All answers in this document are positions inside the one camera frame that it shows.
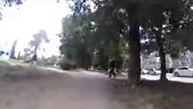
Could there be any group of trees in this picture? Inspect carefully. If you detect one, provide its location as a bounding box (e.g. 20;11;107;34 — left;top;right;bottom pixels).
54;6;133;76

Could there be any person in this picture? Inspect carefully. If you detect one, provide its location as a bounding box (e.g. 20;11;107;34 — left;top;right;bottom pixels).
106;59;119;80

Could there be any tree with thick trunk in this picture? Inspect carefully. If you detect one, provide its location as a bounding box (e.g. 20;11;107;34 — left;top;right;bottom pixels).
78;0;178;87

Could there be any pale dirt path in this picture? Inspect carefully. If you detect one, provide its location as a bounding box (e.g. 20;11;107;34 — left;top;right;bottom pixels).
0;61;145;109

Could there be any vehicle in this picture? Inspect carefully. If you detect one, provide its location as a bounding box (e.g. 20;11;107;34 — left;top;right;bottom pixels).
141;67;161;77

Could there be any lone leaning tree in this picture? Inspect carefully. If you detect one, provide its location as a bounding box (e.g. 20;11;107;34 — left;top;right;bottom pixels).
26;28;52;63

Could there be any tree with slim trunk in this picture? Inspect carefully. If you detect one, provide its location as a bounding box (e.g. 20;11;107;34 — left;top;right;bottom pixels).
138;0;193;85

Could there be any bare dirt verge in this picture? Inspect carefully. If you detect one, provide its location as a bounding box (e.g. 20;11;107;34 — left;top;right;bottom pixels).
112;75;193;109

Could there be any dry grass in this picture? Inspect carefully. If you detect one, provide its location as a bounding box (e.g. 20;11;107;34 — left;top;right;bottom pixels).
0;56;63;72

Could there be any white car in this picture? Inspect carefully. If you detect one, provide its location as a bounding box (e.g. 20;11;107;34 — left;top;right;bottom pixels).
172;64;193;79

